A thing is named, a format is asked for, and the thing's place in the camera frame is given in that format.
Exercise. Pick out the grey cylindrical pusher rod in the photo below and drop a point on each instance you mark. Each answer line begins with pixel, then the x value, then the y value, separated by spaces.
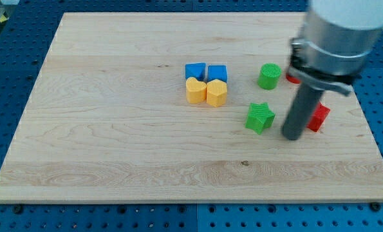
pixel 302 108

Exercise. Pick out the green star block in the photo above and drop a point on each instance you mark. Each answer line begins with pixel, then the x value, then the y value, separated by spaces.
pixel 259 117

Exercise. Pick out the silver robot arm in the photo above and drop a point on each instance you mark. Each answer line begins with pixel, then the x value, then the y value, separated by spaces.
pixel 328 54

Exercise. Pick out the red star block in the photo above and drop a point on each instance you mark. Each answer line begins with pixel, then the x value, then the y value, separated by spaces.
pixel 320 114

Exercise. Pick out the light wooden board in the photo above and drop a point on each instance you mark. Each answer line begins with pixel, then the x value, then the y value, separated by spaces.
pixel 108 122

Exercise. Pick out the red round block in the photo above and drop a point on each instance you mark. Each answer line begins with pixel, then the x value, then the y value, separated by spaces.
pixel 291 78

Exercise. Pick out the green cylinder block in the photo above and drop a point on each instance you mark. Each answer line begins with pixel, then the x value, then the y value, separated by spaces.
pixel 269 76

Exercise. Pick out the yellow pentagon block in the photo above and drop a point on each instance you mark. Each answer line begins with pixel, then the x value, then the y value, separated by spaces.
pixel 216 93

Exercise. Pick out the blue cube block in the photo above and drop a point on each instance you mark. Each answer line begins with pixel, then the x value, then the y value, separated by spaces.
pixel 218 72

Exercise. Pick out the yellow heart block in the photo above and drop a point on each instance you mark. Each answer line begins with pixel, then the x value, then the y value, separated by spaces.
pixel 196 91

